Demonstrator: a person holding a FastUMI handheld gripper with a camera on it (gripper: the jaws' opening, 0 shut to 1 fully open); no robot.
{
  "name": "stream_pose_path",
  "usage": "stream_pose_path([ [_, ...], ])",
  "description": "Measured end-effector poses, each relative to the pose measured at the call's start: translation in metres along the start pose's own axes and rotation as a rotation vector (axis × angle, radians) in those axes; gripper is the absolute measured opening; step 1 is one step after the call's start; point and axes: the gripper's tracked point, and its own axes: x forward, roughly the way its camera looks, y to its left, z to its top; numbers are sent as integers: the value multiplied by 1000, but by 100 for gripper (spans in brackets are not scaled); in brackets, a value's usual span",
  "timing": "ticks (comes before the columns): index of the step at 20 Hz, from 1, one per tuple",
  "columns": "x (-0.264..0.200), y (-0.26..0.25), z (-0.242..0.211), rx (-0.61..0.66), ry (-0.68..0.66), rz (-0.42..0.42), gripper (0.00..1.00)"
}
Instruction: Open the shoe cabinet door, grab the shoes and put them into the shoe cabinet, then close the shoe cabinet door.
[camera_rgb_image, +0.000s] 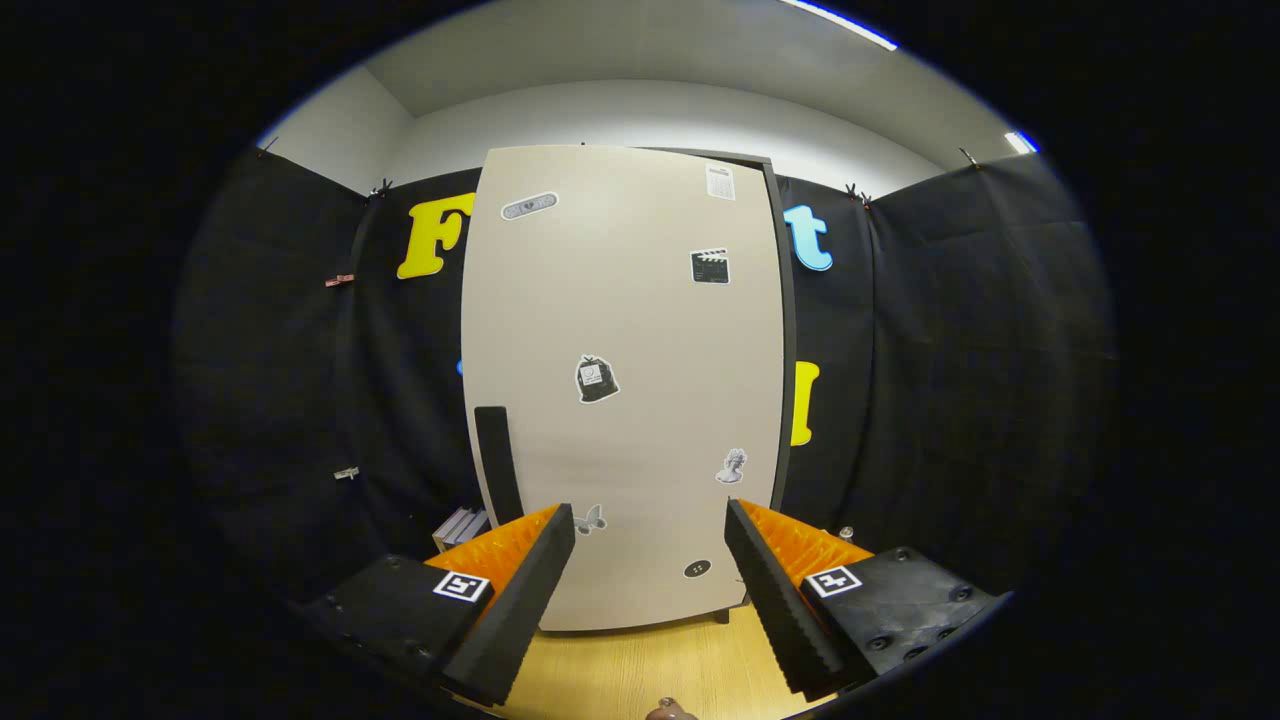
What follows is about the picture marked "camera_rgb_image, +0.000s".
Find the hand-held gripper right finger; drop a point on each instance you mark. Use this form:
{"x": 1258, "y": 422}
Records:
{"x": 785, "y": 610}

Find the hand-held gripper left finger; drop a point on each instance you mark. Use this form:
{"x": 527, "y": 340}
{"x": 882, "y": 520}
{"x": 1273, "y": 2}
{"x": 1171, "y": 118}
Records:
{"x": 520, "y": 610}

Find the grey shoe cabinet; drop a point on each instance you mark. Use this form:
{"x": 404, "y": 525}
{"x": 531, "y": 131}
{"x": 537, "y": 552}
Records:
{"x": 787, "y": 350}

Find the small ceiling light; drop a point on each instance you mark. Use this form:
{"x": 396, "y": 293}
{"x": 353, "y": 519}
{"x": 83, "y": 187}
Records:
{"x": 1020, "y": 142}

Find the long ceiling light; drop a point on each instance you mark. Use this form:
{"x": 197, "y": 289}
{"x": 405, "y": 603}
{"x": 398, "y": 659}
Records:
{"x": 840, "y": 22}

